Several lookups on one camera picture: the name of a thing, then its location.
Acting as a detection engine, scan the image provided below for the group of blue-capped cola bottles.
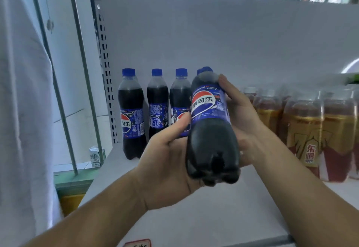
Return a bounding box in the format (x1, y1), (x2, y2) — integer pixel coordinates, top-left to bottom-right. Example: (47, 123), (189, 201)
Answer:
(118, 67), (194, 161)

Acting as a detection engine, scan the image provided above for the person's left hand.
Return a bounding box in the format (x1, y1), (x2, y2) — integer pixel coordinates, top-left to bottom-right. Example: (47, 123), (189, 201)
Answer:
(134, 112), (204, 211)

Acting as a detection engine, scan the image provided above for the white metal shelf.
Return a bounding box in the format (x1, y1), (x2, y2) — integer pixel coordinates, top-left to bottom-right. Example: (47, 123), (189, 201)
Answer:
(79, 0), (359, 247)

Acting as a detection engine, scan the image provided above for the row of amber drink bottles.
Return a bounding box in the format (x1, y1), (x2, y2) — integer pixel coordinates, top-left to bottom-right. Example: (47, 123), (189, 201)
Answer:
(242, 84), (359, 183)

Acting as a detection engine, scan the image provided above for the small white carton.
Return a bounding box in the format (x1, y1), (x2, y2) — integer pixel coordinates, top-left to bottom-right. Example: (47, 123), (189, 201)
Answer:
(89, 148), (102, 167)

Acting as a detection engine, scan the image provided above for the white bamboo print curtain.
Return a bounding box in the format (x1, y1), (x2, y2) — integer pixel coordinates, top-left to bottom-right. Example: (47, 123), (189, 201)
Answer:
(0, 0), (62, 247)

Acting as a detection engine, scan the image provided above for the red-bordered shelf label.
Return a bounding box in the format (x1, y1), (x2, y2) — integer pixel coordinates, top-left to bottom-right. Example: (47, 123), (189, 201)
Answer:
(123, 238), (152, 247)

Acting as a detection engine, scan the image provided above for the Pepsi cola bottle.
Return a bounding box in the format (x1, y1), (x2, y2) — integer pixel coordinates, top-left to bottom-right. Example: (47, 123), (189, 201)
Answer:
(185, 67), (241, 187)

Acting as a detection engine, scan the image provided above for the person's right hand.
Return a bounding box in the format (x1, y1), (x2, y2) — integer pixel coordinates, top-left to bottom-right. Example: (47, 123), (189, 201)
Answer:
(218, 75), (271, 169)

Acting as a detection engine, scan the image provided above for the white panelled door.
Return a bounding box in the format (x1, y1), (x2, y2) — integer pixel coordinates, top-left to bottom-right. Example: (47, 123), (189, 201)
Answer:
(31, 0), (113, 166)

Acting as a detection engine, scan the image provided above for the person's left forearm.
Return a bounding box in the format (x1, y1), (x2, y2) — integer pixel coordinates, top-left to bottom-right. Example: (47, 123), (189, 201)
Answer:
(25, 171), (148, 247)

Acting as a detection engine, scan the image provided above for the person's right forearm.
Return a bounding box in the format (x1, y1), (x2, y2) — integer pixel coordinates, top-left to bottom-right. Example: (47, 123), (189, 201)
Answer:
(251, 137), (359, 247)

